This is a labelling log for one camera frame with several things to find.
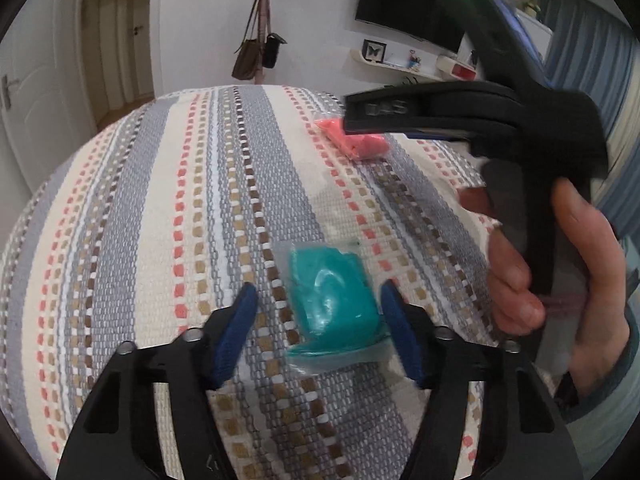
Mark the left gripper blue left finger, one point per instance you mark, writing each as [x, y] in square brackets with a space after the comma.
[230, 343]

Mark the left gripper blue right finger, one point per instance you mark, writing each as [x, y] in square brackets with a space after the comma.
[403, 336]

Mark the teal clay bag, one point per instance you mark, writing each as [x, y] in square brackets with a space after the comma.
[334, 306]

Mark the white room door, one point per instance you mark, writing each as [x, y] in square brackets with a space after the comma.
[44, 100]

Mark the person's right hand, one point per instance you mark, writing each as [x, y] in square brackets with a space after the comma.
[588, 294]

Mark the blue window curtain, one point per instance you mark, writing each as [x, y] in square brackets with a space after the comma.
[593, 52]

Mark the white refrigerator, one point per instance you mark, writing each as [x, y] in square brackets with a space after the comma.
[540, 34]

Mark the striped woven sofa cover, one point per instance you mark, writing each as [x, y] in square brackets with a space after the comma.
[159, 220]

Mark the pink clay bag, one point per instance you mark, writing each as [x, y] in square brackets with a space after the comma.
[357, 147]

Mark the framed butterfly picture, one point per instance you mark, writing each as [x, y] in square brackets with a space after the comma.
[373, 51]

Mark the brown hanging handbag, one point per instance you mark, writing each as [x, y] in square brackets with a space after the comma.
[243, 66]

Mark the black hanging bag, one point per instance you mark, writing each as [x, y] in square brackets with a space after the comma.
[271, 50]

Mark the pink coat rack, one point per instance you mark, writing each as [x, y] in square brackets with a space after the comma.
[265, 10]

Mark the red white wall box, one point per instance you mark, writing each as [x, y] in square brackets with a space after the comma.
[452, 69]

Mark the white curved wall shelf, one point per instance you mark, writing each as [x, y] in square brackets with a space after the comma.
[358, 57]

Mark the black wall television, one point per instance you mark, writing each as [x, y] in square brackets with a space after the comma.
[421, 19]

